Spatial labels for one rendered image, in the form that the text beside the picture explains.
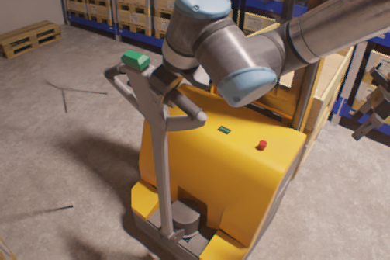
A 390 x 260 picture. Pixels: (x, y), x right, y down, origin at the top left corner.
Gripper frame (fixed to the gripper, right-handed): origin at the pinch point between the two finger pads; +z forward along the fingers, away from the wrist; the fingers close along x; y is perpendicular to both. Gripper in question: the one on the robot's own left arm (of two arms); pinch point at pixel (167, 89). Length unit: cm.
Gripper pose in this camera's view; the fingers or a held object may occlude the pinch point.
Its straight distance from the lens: 71.5
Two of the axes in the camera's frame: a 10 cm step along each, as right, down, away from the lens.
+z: -2.7, 3.8, 8.8
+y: -7.6, -6.5, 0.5
